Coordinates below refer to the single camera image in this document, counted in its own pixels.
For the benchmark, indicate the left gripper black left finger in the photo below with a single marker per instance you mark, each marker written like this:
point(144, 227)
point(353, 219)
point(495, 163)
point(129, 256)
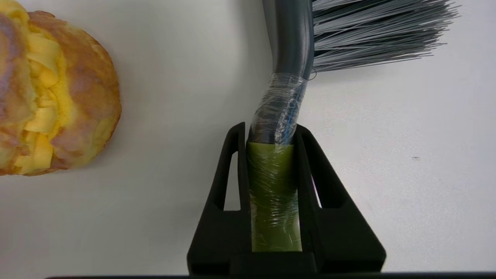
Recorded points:
point(217, 240)

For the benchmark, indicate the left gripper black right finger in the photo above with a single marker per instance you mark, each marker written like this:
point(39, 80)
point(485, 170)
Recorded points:
point(345, 244)

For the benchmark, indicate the cream puff pastry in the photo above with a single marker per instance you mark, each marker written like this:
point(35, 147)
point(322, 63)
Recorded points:
point(58, 97)

